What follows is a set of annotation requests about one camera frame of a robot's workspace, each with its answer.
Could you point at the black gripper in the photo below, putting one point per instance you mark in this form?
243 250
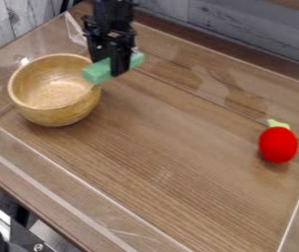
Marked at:
110 33

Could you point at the green rectangular block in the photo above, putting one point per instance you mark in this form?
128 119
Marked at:
99 72

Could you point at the wooden bowl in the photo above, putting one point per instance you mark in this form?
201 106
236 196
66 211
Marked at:
54 97

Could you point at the red plush strawberry toy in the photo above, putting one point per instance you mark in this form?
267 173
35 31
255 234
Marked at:
279 142

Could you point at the black metal equipment base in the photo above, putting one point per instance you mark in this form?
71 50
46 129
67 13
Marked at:
18 239

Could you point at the clear acrylic corner bracket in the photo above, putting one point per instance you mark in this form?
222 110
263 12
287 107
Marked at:
75 31

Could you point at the clear acrylic tray wall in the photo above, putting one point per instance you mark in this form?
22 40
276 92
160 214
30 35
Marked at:
98 224

